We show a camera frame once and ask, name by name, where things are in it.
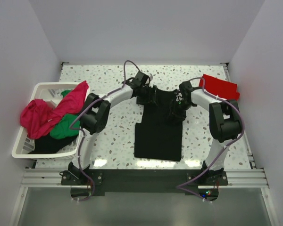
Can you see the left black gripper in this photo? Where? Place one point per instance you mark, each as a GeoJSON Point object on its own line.
{"type": "Point", "coordinates": [147, 95]}

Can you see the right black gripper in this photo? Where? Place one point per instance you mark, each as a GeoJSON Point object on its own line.
{"type": "Point", "coordinates": [177, 113]}

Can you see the black t-shirt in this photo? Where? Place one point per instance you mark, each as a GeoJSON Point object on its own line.
{"type": "Point", "coordinates": [156, 137]}

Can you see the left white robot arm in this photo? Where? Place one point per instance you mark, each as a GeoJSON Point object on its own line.
{"type": "Point", "coordinates": [91, 122]}

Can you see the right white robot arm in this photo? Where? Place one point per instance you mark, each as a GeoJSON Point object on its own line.
{"type": "Point", "coordinates": [226, 126]}

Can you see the folded red t-shirt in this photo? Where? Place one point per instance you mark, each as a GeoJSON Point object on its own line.
{"type": "Point", "coordinates": [222, 88]}

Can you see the green t-shirt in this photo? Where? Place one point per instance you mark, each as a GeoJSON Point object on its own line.
{"type": "Point", "coordinates": [63, 127]}

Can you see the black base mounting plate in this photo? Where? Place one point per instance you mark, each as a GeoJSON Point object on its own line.
{"type": "Point", "coordinates": [98, 182]}

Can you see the white plastic laundry basket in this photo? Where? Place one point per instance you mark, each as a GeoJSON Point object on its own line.
{"type": "Point", "coordinates": [50, 92]}

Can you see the black garment in basket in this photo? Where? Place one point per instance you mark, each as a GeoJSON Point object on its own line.
{"type": "Point", "coordinates": [49, 145]}

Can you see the magenta t-shirt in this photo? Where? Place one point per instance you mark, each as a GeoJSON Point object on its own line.
{"type": "Point", "coordinates": [38, 118]}

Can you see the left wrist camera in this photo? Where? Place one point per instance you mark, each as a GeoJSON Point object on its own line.
{"type": "Point", "coordinates": [141, 80]}

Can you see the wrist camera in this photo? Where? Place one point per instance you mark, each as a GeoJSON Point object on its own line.
{"type": "Point", "coordinates": [186, 89]}
{"type": "Point", "coordinates": [141, 80]}

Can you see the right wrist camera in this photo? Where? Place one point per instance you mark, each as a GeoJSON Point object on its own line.
{"type": "Point", "coordinates": [186, 89]}

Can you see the aluminium frame rail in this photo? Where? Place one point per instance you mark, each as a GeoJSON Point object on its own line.
{"type": "Point", "coordinates": [39, 178]}

